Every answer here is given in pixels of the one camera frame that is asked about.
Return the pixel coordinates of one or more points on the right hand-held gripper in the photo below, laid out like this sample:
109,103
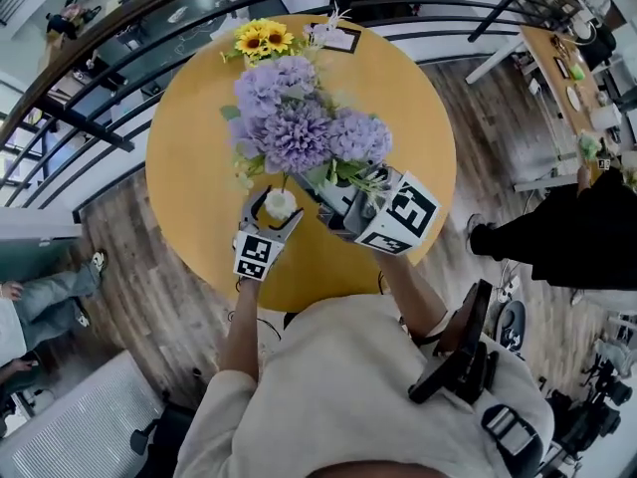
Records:
408,212

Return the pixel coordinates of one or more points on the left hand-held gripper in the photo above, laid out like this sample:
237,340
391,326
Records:
256,257

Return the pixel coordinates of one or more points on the white ribbed vase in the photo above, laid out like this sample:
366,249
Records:
278,204

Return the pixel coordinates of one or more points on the purple flowers bunch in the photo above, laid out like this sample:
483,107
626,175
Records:
293,127

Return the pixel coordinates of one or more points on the person's right forearm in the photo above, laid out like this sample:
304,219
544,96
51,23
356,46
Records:
410,297

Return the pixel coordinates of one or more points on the person's left forearm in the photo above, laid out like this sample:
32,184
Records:
241,326

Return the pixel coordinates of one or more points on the round wooden table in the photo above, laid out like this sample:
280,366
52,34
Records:
199,177

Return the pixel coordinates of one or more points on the black framed sign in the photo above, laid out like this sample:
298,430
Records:
343,42

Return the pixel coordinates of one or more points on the sunflowers in white pot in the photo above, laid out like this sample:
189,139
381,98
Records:
261,40

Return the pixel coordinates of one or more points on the person's beige shirt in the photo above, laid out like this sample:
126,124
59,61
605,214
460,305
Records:
338,391

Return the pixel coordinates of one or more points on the black railing with wooden handrail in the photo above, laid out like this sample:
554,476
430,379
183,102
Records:
99,132

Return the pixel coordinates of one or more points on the black chest-mounted device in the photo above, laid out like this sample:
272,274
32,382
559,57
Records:
458,351

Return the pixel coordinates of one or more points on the white power strip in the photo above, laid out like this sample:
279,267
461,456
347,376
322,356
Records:
508,288

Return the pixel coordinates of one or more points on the black office chair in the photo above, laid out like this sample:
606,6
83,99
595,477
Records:
164,431

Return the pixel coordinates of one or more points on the black oval device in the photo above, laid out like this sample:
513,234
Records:
512,326

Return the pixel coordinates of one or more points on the wooden desk with white legs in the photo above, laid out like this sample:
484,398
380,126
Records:
547,68

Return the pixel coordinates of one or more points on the white slatted cabinet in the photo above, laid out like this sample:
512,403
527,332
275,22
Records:
84,421

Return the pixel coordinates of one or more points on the white plate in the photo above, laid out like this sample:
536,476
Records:
573,98

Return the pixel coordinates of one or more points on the green object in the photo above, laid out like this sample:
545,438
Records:
577,71

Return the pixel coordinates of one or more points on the white bucket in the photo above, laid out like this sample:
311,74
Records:
606,116

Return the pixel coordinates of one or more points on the white globe desk lamp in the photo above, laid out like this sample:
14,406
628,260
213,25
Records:
583,24

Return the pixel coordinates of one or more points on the small black frame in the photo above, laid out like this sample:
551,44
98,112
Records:
562,68

